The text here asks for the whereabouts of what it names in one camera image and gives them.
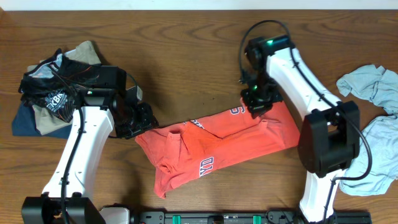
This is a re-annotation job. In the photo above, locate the red orange polo shirt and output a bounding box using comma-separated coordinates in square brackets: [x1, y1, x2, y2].
[135, 102, 300, 198]

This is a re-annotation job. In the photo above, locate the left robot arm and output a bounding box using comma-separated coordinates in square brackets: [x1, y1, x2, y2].
[21, 65, 159, 223]

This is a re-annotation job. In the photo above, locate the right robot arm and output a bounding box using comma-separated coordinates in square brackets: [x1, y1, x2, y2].
[241, 35, 359, 223]

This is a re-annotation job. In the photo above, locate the beige folded shirt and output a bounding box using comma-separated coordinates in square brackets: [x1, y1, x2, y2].
[32, 40, 101, 135]

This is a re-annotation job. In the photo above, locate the black patterned jersey shirt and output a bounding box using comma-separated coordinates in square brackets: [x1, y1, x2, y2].
[18, 49, 101, 123]

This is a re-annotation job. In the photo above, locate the navy blue folded shirt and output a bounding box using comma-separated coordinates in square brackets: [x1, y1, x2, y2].
[12, 103, 72, 139]

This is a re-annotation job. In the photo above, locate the light grey blue shirt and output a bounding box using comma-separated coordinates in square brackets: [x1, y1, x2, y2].
[336, 65, 397, 196]

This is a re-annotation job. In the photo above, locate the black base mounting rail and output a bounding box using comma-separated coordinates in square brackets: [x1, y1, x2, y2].
[99, 203, 373, 224]

